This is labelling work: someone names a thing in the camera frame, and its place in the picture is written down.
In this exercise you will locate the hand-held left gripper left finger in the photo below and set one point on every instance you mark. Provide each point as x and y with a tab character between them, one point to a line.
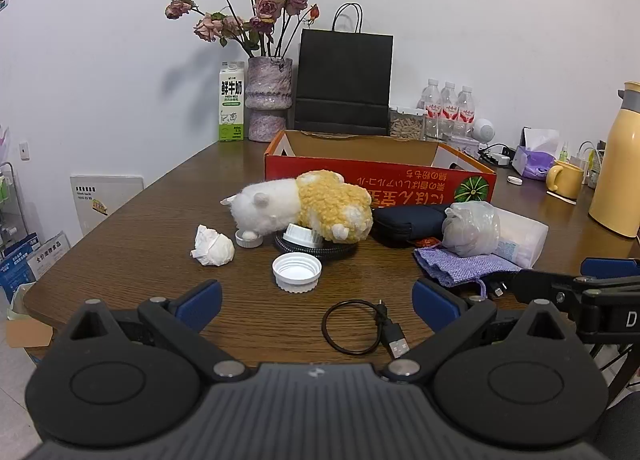
200	301

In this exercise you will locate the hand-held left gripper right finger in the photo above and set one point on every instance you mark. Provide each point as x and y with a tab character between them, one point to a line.
434	307

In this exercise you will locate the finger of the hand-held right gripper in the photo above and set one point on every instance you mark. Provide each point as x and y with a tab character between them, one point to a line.
610	267
537	284

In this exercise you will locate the purple knit cloth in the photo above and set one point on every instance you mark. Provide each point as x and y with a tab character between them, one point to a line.
450	265

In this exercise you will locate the white tissue pack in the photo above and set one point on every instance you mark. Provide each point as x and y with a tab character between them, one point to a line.
520	240

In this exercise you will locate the white tissue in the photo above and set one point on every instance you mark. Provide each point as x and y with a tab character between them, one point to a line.
215	247

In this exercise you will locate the small red packet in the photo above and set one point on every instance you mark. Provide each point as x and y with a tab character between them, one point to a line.
428	243

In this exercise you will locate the small white bottle cap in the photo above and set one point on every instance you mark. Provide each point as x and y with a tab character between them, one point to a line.
247	240

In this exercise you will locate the wadded clear plastic bag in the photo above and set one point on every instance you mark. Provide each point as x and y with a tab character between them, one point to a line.
470	230

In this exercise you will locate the smooth white jar lid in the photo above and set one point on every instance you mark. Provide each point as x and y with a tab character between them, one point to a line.
297	286

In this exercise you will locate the ribbed white jar lid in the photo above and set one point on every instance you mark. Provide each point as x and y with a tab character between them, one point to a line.
300	235

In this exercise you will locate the red cardboard box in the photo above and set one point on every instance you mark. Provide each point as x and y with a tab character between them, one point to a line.
390	179

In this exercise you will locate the white yellow plush hamster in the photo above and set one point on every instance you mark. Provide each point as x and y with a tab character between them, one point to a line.
325	205

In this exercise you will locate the brown wooden desk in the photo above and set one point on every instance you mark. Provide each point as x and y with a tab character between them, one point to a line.
150	240

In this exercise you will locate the white flat stick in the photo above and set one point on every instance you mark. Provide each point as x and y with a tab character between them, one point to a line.
560	196

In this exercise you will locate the yellow thermos jug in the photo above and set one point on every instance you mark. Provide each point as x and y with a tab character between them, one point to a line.
615	179

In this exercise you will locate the navy zip pouch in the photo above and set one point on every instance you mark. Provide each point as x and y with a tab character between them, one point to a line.
400	222

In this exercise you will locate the yellow mug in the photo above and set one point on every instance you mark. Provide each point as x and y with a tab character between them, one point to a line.
565	182

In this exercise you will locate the small round white lid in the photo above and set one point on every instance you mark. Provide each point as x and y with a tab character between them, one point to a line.
515	179

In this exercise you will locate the purple tissue box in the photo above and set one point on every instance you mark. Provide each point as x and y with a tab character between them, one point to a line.
535	167

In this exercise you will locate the pale lavender tin box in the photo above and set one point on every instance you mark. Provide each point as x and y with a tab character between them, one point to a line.
465	144

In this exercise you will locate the white round device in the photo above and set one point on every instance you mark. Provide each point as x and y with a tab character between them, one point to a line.
483	129

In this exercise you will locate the blue brochures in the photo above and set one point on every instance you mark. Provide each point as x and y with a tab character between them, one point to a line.
30	260

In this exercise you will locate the cardboard box on floor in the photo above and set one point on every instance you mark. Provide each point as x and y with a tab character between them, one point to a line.
25	332

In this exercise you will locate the clear seed container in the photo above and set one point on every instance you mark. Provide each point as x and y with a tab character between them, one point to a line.
407	127

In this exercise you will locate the green white milk carton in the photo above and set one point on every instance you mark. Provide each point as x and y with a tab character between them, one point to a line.
231	109

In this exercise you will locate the purple marbled vase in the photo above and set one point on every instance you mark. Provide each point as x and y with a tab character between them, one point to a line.
267	89

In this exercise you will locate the black paper bag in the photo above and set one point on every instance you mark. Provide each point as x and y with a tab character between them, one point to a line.
342	79

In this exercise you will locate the white wall panel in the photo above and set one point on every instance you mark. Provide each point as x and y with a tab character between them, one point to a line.
105	190

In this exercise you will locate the white wall switch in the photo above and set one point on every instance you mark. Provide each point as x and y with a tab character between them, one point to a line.
23	150

